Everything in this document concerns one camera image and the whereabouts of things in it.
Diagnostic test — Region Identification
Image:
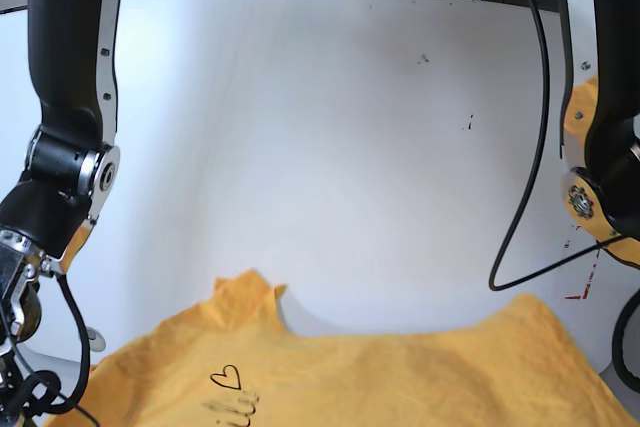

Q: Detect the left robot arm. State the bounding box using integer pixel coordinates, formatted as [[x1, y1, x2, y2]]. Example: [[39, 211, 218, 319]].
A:
[[558, 0, 639, 268]]

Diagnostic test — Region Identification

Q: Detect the red tape marking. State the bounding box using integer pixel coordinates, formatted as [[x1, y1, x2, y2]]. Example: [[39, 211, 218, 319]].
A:
[[561, 224, 601, 301]]

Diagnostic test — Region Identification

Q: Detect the left table cable grommet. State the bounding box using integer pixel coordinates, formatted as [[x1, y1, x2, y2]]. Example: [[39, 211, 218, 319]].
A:
[[86, 327, 106, 353]]

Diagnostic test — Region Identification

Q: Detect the yellow t-shirt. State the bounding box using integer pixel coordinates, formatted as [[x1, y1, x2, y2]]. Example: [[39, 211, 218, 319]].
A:
[[47, 75, 640, 427]]

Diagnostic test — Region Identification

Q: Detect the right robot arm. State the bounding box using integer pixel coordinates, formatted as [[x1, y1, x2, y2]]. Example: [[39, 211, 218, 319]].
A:
[[1, 0, 121, 426]]

